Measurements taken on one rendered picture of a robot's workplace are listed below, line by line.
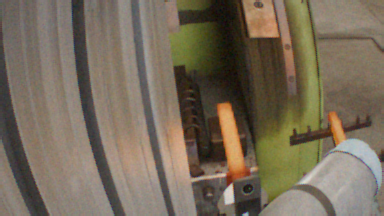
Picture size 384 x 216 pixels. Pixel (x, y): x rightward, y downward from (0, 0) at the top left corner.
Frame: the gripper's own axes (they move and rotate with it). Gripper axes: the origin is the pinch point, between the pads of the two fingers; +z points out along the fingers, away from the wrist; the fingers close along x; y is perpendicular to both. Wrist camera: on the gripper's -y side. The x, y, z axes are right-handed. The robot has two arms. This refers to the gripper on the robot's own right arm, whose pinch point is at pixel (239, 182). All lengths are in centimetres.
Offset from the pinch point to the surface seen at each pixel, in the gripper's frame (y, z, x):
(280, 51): -1, 55, 19
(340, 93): 109, 234, 95
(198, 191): 25.2, 36.1, -8.4
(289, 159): 35, 56, 20
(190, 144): 14.2, 41.8, -8.5
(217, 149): 16.8, 41.9, -2.4
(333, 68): 108, 274, 102
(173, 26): -16.6, 41.0, -8.0
